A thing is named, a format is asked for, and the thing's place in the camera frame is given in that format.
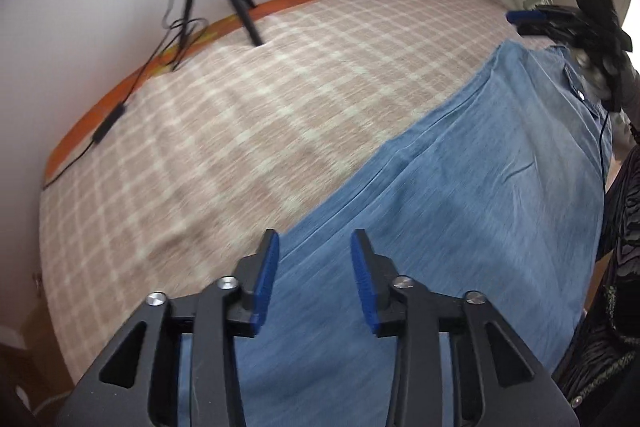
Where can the orange mattress sheet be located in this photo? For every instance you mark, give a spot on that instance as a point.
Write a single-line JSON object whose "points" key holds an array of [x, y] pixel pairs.
{"points": [[80, 127]]}

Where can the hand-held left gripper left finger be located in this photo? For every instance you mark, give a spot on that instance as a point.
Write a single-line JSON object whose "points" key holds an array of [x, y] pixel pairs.
{"points": [[265, 277]]}

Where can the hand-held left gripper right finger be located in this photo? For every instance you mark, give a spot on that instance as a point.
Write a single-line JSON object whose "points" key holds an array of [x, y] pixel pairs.
{"points": [[362, 282]]}

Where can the blue denim pants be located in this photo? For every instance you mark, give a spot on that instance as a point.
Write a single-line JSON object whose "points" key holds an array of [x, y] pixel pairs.
{"points": [[475, 182]]}

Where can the person's dark patterned clothing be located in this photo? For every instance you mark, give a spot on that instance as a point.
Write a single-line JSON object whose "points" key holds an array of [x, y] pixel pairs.
{"points": [[615, 307]]}

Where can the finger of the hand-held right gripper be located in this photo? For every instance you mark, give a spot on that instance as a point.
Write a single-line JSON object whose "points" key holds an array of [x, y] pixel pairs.
{"points": [[525, 16], [535, 30]]}

